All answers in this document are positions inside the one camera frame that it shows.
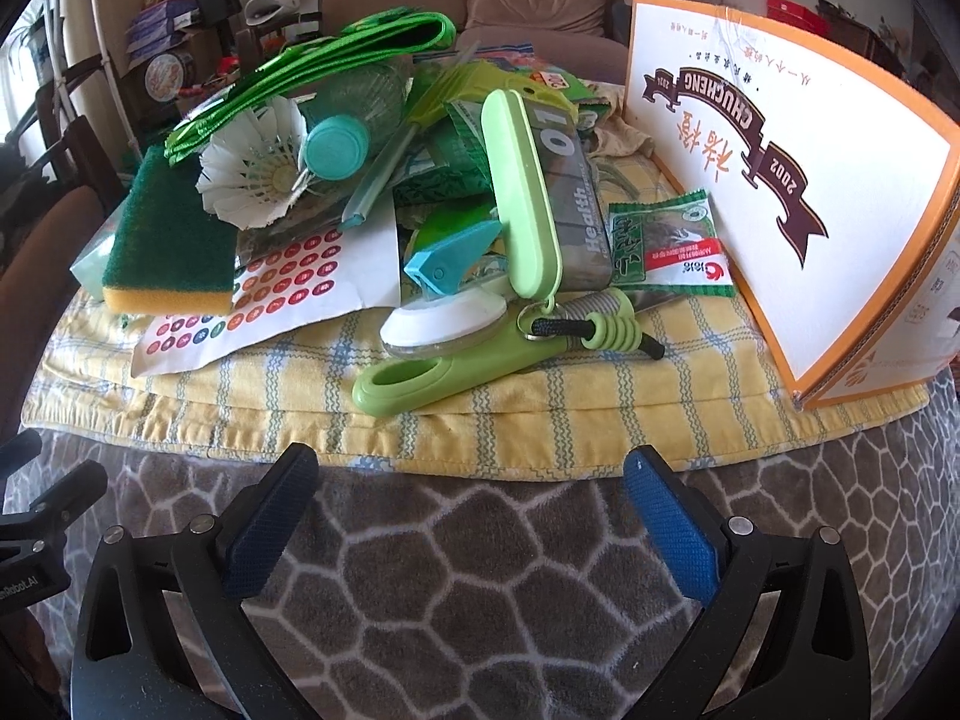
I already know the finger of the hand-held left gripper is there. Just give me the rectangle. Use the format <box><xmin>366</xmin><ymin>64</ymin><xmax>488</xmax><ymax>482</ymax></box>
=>
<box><xmin>0</xmin><ymin>431</ymin><xmax>44</xmax><ymax>478</ymax></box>
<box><xmin>22</xmin><ymin>460</ymin><xmax>109</xmax><ymax>534</ymax></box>

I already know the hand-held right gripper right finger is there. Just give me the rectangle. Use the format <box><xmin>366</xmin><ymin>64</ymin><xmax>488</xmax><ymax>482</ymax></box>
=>
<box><xmin>622</xmin><ymin>447</ymin><xmax>875</xmax><ymax>720</ymax></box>

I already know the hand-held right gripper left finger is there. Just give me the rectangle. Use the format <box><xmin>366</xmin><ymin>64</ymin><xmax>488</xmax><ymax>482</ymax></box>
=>
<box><xmin>71</xmin><ymin>442</ymin><xmax>320</xmax><ymax>720</ymax></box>

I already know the green yellow sponge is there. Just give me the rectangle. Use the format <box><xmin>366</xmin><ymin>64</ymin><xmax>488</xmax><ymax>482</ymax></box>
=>
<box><xmin>101</xmin><ymin>144</ymin><xmax>241</xmax><ymax>316</ymax></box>

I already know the printed cardboard box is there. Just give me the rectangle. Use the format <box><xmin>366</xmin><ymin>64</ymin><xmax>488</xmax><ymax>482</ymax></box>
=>
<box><xmin>624</xmin><ymin>0</ymin><xmax>960</xmax><ymax>412</ymax></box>

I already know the clear bottle with teal cap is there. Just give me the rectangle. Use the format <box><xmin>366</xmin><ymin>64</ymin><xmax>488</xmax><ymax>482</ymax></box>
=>
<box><xmin>298</xmin><ymin>64</ymin><xmax>417</xmax><ymax>182</ymax></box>

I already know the yellow checked towel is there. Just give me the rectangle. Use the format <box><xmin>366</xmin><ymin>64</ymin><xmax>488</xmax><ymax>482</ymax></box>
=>
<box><xmin>22</xmin><ymin>90</ymin><xmax>931</xmax><ymax>470</ymax></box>

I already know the green spring hand grip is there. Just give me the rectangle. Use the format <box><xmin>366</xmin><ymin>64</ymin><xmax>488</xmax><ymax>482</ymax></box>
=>
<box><xmin>525</xmin><ymin>286</ymin><xmax>668</xmax><ymax>361</ymax></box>

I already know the dark wooden chair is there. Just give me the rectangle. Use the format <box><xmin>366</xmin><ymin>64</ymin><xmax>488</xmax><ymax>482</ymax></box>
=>
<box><xmin>34</xmin><ymin>52</ymin><xmax>130</xmax><ymax>188</ymax></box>
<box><xmin>0</xmin><ymin>120</ymin><xmax>125</xmax><ymax>421</ymax></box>

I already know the round sticker sheet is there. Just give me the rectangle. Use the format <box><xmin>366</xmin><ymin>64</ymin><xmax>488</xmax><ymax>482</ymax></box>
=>
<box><xmin>131</xmin><ymin>202</ymin><xmax>402</xmax><ymax>380</ymax></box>

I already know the white oval plastic case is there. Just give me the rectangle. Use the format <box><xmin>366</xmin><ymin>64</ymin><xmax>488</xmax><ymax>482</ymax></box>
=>
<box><xmin>379</xmin><ymin>291</ymin><xmax>512</xmax><ymax>358</ymax></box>

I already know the green seaweed snack packet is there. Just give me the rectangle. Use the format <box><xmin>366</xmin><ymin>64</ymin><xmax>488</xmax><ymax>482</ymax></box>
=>
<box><xmin>606</xmin><ymin>190</ymin><xmax>736</xmax><ymax>301</ymax></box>

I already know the teal plastic clip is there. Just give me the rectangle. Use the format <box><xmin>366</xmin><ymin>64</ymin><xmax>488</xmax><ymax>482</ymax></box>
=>
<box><xmin>403</xmin><ymin>221</ymin><xmax>505</xmax><ymax>295</ymax></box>

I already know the black printed box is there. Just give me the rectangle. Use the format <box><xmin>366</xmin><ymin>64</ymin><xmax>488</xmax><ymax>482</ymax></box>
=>
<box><xmin>525</xmin><ymin>101</ymin><xmax>612</xmax><ymax>293</ymax></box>

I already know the light green oval case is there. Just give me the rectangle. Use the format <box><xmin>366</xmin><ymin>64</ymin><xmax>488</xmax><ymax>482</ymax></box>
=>
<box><xmin>480</xmin><ymin>88</ymin><xmax>565</xmax><ymax>299</ymax></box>

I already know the grey green plastic stick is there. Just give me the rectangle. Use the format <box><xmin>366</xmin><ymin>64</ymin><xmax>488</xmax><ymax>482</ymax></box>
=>
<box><xmin>340</xmin><ymin>52</ymin><xmax>470</xmax><ymax>233</ymax></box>

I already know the white feather shuttlecock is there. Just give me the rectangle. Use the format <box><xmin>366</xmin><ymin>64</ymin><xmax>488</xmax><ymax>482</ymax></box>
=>
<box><xmin>196</xmin><ymin>96</ymin><xmax>308</xmax><ymax>230</ymax></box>

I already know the round printed tin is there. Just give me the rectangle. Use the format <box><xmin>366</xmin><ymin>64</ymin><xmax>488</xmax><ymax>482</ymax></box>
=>
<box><xmin>142</xmin><ymin>52</ymin><xmax>186</xmax><ymax>103</ymax></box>

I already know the beige floral cloth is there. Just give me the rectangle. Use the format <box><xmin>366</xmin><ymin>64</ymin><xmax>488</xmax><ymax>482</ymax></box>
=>
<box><xmin>589</xmin><ymin>84</ymin><xmax>655</xmax><ymax>160</ymax></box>

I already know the white curved pole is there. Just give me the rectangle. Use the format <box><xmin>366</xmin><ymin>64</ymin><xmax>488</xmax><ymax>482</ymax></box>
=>
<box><xmin>81</xmin><ymin>0</ymin><xmax>145</xmax><ymax>160</ymax></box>

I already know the green patterned paper packet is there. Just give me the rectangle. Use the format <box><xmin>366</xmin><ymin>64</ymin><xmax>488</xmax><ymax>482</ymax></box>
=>
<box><xmin>394</xmin><ymin>101</ymin><xmax>490</xmax><ymax>205</ymax></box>

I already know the purple box stack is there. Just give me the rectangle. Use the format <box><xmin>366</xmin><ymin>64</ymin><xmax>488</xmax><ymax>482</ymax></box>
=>
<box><xmin>124</xmin><ymin>0</ymin><xmax>197</xmax><ymax>62</ymax></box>

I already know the green packet with red label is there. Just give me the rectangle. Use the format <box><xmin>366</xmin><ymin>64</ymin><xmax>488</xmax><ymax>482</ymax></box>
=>
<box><xmin>525</xmin><ymin>67</ymin><xmax>595</xmax><ymax>103</ymax></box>

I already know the lime green plastic package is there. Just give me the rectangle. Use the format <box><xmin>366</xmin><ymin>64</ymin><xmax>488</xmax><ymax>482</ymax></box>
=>
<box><xmin>405</xmin><ymin>60</ymin><xmax>530</xmax><ymax>128</ymax></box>

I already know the white plastic device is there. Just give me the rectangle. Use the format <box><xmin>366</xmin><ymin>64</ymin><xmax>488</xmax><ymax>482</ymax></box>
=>
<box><xmin>244</xmin><ymin>0</ymin><xmax>302</xmax><ymax>26</ymax></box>

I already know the dark wooden cabinet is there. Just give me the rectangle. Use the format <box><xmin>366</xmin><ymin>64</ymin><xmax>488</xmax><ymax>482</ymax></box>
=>
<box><xmin>817</xmin><ymin>0</ymin><xmax>925</xmax><ymax>85</ymax></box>

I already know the red cardboard box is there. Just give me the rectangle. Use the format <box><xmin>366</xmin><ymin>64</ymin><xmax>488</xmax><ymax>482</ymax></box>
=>
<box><xmin>765</xmin><ymin>0</ymin><xmax>827</xmax><ymax>28</ymax></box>

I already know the light green plastic handle tool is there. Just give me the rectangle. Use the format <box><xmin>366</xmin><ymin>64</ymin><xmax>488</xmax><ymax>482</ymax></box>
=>
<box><xmin>352</xmin><ymin>307</ymin><xmax>542</xmax><ymax>417</ymax></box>

